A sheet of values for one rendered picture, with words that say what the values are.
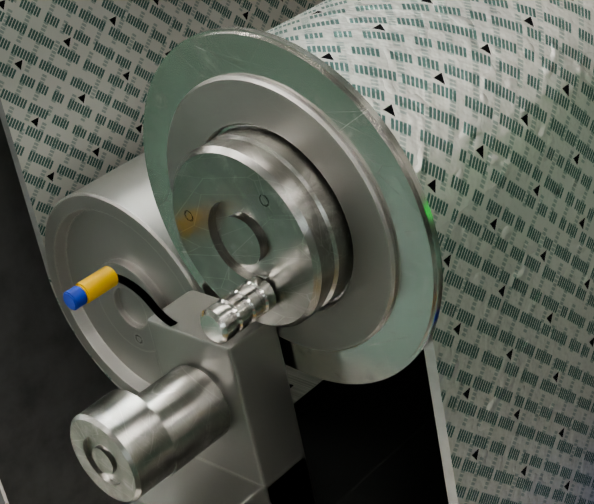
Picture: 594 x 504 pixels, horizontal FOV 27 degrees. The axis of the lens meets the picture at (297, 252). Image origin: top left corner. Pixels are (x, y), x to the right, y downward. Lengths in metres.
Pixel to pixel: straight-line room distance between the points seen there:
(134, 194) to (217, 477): 0.13
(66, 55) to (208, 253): 0.17
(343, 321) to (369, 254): 0.04
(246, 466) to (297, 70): 0.18
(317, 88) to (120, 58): 0.23
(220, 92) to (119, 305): 0.17
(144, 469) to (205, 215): 0.10
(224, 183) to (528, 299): 0.13
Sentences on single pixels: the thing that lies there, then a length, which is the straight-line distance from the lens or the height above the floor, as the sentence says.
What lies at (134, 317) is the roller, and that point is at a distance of 0.60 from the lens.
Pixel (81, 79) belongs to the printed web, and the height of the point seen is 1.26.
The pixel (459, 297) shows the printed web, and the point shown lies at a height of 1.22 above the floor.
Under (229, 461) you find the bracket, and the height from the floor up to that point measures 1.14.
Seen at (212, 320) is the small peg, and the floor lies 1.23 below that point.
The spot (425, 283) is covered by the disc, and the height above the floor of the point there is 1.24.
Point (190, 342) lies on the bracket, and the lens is 0.50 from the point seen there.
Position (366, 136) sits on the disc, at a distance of 0.42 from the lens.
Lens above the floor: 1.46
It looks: 28 degrees down
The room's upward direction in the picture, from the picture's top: 12 degrees counter-clockwise
